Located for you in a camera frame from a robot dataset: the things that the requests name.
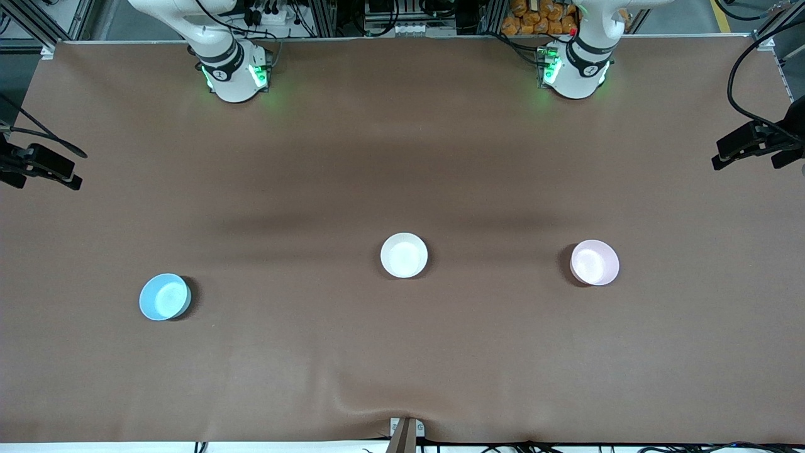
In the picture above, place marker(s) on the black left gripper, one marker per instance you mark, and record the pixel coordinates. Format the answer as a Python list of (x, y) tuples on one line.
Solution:
[(793, 123)]

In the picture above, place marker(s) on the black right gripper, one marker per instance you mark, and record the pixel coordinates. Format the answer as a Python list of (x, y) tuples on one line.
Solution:
[(7, 162)]

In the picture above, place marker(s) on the blue bowl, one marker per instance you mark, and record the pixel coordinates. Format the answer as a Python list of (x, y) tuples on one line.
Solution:
[(163, 297)]

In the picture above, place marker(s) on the pink bowl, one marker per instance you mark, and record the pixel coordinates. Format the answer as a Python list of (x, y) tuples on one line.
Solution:
[(594, 262)]

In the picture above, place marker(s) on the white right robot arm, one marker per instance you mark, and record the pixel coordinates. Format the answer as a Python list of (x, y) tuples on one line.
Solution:
[(229, 75)]

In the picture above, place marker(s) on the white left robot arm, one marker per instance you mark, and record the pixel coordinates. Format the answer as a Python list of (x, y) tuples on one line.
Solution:
[(578, 72)]

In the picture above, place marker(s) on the white bowl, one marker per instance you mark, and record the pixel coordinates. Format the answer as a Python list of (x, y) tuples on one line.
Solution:
[(404, 255)]

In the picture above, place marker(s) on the orange bread rolls bag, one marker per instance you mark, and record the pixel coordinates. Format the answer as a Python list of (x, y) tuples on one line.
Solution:
[(538, 16)]

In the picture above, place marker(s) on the white power strip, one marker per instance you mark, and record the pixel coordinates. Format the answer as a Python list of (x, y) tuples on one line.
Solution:
[(272, 14)]

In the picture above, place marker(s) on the small white connector box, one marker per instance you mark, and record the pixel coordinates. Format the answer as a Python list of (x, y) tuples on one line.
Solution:
[(415, 28)]

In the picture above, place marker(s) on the brown tablecloth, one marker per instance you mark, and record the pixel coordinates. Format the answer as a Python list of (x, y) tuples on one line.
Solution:
[(402, 352)]

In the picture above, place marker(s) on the aluminium frame post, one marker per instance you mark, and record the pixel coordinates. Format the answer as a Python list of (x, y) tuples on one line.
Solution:
[(490, 16), (324, 16), (777, 28), (34, 22)]

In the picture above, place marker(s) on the grey metal table bracket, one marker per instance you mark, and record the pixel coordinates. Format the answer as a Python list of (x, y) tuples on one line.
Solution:
[(406, 434)]

